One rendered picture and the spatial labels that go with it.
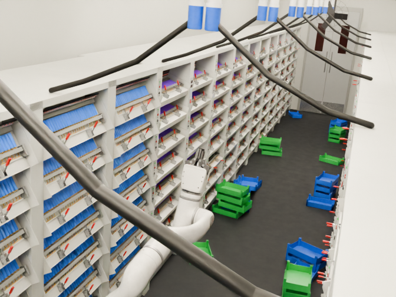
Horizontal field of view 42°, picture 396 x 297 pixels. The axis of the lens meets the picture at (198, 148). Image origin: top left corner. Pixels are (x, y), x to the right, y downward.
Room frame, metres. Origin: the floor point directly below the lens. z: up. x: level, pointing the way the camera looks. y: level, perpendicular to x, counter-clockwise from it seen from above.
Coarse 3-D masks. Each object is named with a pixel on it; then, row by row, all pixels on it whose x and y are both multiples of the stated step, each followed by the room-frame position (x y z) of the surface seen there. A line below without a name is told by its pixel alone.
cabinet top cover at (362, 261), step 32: (384, 128) 1.96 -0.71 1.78; (352, 160) 1.49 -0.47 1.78; (384, 160) 1.52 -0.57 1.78; (352, 192) 1.22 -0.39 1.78; (384, 192) 1.24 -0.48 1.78; (352, 224) 1.02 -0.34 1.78; (384, 224) 1.03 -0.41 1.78; (352, 256) 0.87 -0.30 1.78; (384, 256) 0.88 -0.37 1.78; (352, 288) 0.76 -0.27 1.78; (384, 288) 0.77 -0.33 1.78
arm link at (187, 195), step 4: (180, 192) 1.90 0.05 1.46; (184, 192) 1.89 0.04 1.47; (188, 192) 1.89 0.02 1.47; (180, 196) 1.89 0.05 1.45; (184, 196) 1.88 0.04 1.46; (188, 196) 1.87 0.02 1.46; (192, 196) 1.87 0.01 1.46; (196, 196) 1.88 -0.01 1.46; (200, 196) 1.90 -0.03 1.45; (192, 200) 1.87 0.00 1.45; (196, 200) 1.88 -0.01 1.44
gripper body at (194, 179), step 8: (184, 168) 1.93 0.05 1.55; (192, 168) 1.92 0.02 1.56; (200, 168) 1.91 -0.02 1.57; (184, 176) 1.92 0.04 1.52; (192, 176) 1.91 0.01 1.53; (200, 176) 1.90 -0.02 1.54; (208, 176) 1.92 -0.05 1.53; (184, 184) 1.91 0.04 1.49; (192, 184) 1.90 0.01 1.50; (200, 184) 1.89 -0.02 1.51; (192, 192) 1.88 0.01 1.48; (200, 192) 1.89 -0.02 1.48
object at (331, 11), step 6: (336, 0) 8.11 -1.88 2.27; (330, 6) 7.89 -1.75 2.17; (330, 12) 7.88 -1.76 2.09; (342, 12) 7.80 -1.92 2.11; (348, 12) 7.77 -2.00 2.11; (330, 18) 7.88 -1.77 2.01; (336, 18) 7.87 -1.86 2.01; (342, 18) 7.84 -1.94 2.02; (318, 24) 7.89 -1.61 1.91; (324, 24) 7.91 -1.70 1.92
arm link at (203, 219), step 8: (200, 208) 1.88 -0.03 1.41; (200, 216) 1.83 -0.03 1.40; (208, 216) 1.83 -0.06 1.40; (200, 224) 1.78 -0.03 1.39; (208, 224) 1.82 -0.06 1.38; (176, 232) 1.74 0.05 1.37; (184, 232) 1.75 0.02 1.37; (192, 232) 1.76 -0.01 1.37; (200, 232) 1.78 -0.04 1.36; (152, 240) 1.69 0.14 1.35; (192, 240) 1.77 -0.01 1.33; (152, 248) 1.65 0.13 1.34; (160, 248) 1.66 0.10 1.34; (160, 256) 1.64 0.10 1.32
